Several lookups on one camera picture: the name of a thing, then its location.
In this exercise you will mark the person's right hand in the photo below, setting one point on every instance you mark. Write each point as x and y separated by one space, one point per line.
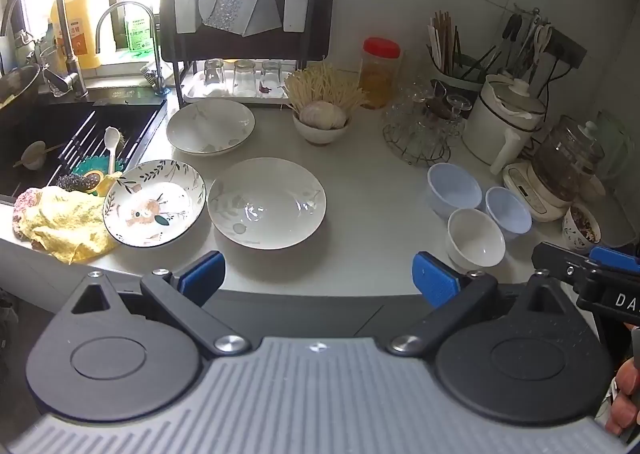
625 411

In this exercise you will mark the white plate grey leaf print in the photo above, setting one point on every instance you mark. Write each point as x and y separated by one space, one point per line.
210 128
265 206

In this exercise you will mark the chrome faucet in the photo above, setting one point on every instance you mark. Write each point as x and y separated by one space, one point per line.
156 48

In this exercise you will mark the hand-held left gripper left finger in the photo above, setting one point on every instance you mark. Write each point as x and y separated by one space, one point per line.
202 278

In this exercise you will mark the chopstick holder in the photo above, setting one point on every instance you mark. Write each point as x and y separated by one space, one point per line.
470 82

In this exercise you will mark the clear drinking glass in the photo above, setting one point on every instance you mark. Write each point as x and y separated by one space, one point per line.
214 71
245 76
270 76

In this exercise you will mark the orange detergent bottle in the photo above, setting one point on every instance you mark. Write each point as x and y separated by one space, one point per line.
82 38

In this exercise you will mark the black dish rack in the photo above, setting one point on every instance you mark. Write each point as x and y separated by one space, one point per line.
310 48

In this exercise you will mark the yellow cloth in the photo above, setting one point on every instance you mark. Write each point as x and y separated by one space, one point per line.
60 224

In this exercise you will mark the white drip tray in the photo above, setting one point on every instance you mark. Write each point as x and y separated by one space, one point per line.
200 94

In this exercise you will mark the garlic bulb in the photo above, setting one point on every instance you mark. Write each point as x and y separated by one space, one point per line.
322 114

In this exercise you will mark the white cutlery holder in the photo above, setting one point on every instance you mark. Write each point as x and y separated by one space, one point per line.
185 13
296 11

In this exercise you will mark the floral print plate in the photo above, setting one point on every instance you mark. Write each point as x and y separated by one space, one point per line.
150 214

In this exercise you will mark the white spoon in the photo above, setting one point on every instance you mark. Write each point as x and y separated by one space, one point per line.
112 136

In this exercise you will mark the pink cloth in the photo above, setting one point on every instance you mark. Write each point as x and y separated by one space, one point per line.
22 204

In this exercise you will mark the green bottle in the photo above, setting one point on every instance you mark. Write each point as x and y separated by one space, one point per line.
139 36

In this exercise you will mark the black sink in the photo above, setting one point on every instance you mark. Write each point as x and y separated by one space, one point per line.
45 121

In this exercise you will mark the tall dark faucet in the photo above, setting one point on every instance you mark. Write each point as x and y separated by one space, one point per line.
62 18

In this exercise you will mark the light blue bowl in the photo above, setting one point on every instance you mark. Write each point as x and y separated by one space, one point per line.
452 189
510 211

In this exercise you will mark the jar with red lid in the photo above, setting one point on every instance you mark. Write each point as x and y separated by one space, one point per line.
377 78

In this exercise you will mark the cream heating base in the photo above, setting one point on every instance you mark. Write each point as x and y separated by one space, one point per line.
525 194

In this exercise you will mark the kitchen scissors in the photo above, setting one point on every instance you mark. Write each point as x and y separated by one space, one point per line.
542 38

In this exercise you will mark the floral bowl with grains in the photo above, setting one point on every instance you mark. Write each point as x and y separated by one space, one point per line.
575 234

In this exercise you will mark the metal wall rail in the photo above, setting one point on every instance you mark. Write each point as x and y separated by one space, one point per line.
525 11

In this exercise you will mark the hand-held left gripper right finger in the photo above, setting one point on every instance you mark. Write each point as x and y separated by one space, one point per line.
435 280

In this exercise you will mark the small round dish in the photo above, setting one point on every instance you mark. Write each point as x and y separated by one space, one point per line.
34 154

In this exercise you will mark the dark wok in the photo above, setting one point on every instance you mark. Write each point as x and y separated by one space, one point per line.
17 83

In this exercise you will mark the black sink drain rack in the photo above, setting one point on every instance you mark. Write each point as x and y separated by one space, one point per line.
85 131

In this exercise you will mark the teal plastic scrubber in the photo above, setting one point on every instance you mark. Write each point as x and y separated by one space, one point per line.
92 164

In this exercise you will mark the bundle of dry noodles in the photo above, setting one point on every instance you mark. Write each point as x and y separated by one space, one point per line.
325 88

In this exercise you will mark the dark scouring pad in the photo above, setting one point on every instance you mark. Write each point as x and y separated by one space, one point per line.
70 181

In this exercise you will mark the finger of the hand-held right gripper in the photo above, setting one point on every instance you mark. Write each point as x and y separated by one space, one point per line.
562 264
617 261

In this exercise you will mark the black cooking utensil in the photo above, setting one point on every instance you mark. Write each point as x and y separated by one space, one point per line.
512 28

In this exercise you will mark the glass health pot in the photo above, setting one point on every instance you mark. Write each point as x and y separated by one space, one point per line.
560 163

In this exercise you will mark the black power strip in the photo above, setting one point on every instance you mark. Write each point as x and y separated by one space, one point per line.
570 51

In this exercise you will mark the white electric kettle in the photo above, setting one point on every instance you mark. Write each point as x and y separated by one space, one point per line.
492 123

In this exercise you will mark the white ceramic bowl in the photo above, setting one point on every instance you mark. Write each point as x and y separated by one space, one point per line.
475 241

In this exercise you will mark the small white footed bowl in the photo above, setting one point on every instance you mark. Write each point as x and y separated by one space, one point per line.
320 136

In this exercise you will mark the bundle of chopsticks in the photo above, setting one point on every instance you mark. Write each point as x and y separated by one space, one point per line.
442 38

